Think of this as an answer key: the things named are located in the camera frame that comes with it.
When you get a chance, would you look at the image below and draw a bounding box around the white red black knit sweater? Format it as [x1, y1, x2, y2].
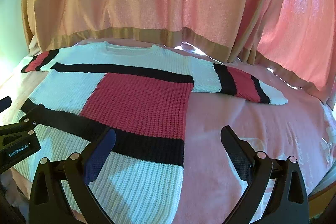
[15, 42, 288, 223]

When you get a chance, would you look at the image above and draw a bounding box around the pink bed blanket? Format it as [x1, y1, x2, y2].
[0, 39, 336, 224]

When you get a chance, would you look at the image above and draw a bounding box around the orange pink curtain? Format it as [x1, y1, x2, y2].
[22, 0, 335, 106]

